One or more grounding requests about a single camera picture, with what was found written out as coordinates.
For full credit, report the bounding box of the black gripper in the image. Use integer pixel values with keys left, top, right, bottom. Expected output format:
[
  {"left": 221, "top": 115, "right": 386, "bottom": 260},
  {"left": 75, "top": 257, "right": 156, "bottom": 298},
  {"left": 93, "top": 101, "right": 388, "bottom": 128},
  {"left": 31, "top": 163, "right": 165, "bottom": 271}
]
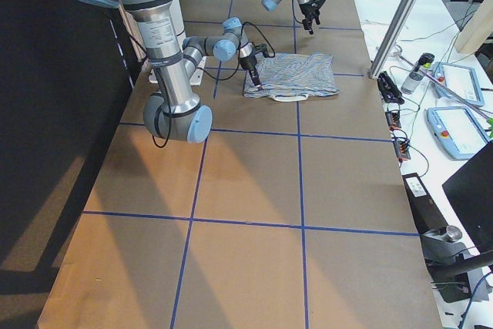
[
  {"left": 300, "top": 0, "right": 326, "bottom": 35},
  {"left": 241, "top": 55, "right": 262, "bottom": 89}
]

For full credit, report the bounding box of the striped polo shirt white collar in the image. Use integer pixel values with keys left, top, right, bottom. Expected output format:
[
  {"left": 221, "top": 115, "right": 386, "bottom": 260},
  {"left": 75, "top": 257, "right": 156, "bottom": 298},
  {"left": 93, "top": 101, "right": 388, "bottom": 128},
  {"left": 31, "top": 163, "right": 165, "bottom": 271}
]
[{"left": 243, "top": 52, "right": 340, "bottom": 102}]

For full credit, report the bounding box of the black spare gripper on table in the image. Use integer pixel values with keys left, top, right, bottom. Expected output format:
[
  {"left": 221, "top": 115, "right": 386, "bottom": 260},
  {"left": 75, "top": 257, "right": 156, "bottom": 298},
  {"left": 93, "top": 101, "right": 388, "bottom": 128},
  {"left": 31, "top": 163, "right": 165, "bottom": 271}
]
[{"left": 377, "top": 71, "right": 404, "bottom": 105}]

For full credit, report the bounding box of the orange black connector block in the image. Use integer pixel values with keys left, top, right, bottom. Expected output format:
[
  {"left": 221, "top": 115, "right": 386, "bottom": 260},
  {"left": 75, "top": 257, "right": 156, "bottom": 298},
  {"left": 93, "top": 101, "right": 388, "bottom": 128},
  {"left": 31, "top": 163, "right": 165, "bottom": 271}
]
[{"left": 385, "top": 110, "right": 411, "bottom": 163}]

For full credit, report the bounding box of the metal reacher grabber tool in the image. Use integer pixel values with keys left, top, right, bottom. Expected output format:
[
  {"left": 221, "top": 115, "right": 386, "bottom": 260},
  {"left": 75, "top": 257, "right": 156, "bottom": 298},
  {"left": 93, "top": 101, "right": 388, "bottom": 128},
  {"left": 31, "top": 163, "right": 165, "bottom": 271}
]
[{"left": 392, "top": 45, "right": 493, "bottom": 129}]

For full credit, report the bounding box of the brown paper table cover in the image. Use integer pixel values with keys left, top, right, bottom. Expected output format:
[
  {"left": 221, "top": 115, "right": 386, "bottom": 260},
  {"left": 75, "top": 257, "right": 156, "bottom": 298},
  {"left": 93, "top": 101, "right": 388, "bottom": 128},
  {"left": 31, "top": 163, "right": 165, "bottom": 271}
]
[{"left": 38, "top": 0, "right": 441, "bottom": 328}]

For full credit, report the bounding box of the far blue teach pendant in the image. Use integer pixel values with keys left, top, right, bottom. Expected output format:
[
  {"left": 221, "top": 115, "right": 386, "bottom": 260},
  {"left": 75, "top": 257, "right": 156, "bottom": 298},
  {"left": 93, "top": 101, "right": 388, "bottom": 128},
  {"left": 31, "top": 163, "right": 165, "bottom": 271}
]
[{"left": 431, "top": 62, "right": 485, "bottom": 107}]

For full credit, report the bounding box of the blue teach pendant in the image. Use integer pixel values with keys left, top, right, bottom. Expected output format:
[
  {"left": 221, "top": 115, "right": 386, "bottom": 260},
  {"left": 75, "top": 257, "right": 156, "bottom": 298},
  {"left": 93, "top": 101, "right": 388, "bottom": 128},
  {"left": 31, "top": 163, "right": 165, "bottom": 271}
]
[
  {"left": 425, "top": 106, "right": 490, "bottom": 160},
  {"left": 431, "top": 62, "right": 485, "bottom": 107}
]

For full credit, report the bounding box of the near blue teach pendant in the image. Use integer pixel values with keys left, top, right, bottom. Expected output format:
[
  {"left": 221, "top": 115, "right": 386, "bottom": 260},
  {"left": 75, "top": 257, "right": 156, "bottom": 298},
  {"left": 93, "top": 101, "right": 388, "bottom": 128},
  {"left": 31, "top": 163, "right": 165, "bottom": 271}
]
[{"left": 425, "top": 106, "right": 490, "bottom": 160}]

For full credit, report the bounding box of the black box with white label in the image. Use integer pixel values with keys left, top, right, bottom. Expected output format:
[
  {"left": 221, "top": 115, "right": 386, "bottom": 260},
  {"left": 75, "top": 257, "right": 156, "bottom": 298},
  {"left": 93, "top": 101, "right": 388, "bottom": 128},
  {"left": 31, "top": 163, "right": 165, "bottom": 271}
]
[{"left": 402, "top": 173, "right": 448, "bottom": 241}]

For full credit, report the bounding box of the black monitor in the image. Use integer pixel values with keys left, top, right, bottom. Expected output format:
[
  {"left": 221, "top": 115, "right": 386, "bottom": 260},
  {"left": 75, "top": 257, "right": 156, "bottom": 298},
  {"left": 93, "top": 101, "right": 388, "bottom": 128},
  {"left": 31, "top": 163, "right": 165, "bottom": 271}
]
[{"left": 442, "top": 143, "right": 493, "bottom": 252}]

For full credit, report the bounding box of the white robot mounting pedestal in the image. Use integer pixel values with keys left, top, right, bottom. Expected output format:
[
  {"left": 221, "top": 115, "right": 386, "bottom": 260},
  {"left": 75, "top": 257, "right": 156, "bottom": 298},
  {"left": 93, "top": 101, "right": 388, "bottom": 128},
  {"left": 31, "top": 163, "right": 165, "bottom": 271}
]
[{"left": 148, "top": 0, "right": 207, "bottom": 86}]

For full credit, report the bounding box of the aluminium frame post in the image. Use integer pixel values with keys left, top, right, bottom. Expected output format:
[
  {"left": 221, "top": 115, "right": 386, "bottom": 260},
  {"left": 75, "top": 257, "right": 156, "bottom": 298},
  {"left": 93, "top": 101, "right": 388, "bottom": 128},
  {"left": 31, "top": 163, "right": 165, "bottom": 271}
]
[{"left": 368, "top": 0, "right": 417, "bottom": 79}]

